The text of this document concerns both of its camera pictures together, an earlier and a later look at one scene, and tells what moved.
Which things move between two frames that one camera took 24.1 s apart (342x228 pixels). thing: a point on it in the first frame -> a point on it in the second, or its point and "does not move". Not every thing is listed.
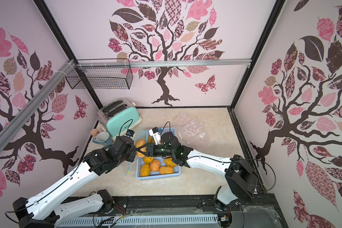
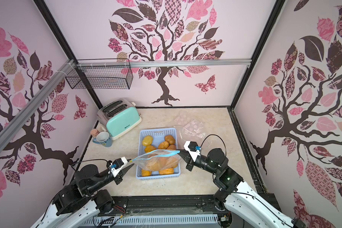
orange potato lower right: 145,170 does not move
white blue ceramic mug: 103,137 does not move
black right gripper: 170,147 -> 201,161
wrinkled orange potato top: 139,143 -> 156,164
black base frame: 262,211 does not move
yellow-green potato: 150,139 does not move
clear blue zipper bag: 141,139 -> 158,160
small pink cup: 94,133 does not move
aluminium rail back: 199,62 does not move
